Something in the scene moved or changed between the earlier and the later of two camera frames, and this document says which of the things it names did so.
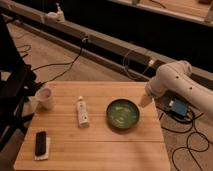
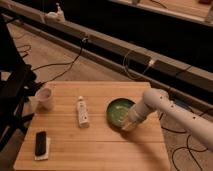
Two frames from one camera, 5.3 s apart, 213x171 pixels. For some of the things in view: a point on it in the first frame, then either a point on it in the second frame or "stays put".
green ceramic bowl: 123,114 stays put
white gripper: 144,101 to 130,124
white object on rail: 54,17 stays put
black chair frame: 19,83 stays put
